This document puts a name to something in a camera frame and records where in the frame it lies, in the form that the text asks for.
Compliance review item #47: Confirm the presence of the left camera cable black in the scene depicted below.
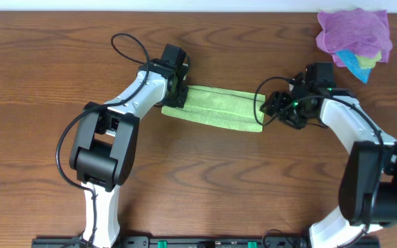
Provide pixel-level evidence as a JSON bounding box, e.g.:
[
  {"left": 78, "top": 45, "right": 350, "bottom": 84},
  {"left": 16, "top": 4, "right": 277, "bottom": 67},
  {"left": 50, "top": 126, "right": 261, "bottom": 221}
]
[{"left": 55, "top": 32, "right": 192, "bottom": 248}]

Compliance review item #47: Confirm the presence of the camera cable black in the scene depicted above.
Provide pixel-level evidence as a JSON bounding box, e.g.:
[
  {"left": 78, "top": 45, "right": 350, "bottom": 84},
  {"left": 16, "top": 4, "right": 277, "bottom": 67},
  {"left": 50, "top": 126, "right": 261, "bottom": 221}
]
[
  {"left": 254, "top": 77, "right": 384, "bottom": 247},
  {"left": 55, "top": 32, "right": 192, "bottom": 248}
]

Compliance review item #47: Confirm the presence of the yellow-green small cloth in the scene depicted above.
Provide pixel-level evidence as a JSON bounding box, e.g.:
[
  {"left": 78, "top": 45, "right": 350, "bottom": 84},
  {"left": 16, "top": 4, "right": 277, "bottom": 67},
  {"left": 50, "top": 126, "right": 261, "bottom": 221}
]
[{"left": 356, "top": 51, "right": 382, "bottom": 70}]

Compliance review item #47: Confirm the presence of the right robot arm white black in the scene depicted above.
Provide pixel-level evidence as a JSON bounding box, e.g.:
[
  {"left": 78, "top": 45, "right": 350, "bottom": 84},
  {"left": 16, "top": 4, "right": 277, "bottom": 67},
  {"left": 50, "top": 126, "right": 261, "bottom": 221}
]
[{"left": 253, "top": 74, "right": 397, "bottom": 247}]

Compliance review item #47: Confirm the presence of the purple cloth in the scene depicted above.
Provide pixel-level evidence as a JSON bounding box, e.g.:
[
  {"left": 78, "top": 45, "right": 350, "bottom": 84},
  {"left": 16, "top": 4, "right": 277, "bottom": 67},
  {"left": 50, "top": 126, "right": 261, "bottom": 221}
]
[{"left": 316, "top": 8, "right": 393, "bottom": 67}]

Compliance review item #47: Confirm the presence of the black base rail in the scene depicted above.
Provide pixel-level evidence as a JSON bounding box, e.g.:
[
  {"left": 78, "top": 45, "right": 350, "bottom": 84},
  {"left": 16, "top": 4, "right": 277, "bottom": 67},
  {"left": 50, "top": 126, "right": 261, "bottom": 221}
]
[{"left": 31, "top": 236, "right": 381, "bottom": 248}]

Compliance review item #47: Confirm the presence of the green clamp on rail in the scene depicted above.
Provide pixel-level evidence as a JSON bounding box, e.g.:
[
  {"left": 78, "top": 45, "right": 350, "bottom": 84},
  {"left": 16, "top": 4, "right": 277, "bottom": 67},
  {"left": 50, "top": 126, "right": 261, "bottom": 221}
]
[
  {"left": 158, "top": 240, "right": 167, "bottom": 248},
  {"left": 247, "top": 241, "right": 257, "bottom": 248}
]

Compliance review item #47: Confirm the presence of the right camera cable black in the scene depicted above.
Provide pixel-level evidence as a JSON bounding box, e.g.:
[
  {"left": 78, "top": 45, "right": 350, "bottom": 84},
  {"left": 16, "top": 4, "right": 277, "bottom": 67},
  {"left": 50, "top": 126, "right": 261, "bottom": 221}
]
[{"left": 254, "top": 77, "right": 384, "bottom": 247}]

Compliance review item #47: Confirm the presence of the blue cloth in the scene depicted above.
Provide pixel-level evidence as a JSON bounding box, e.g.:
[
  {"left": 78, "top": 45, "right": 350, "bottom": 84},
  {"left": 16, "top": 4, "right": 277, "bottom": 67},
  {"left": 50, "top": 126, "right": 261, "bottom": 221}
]
[{"left": 335, "top": 50, "right": 372, "bottom": 84}]

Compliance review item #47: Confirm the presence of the green microfiber cloth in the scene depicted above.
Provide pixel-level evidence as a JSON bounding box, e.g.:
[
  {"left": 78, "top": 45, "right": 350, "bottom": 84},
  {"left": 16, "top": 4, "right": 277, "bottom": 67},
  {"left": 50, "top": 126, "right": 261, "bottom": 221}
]
[{"left": 161, "top": 85, "right": 265, "bottom": 132}]

